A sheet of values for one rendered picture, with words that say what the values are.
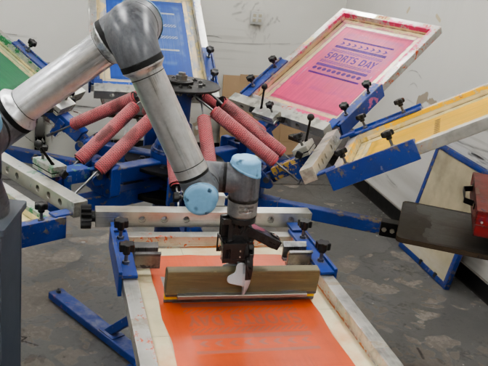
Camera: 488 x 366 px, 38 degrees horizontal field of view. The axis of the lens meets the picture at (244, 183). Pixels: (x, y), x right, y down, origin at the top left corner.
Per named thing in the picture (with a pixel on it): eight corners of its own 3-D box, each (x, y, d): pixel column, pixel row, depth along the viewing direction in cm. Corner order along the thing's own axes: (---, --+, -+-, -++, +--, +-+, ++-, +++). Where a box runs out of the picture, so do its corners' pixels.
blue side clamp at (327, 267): (334, 291, 202) (338, 269, 200) (317, 291, 201) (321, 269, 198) (300, 246, 229) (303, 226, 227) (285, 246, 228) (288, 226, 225)
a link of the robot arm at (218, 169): (179, 168, 166) (226, 171, 167) (183, 154, 177) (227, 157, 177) (178, 200, 169) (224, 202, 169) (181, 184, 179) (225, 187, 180)
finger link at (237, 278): (224, 295, 183) (225, 261, 181) (247, 294, 185) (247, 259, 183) (227, 299, 180) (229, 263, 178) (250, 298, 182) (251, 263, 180)
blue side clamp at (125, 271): (136, 295, 187) (138, 271, 185) (117, 296, 186) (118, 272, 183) (125, 247, 214) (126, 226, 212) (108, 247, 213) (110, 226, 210)
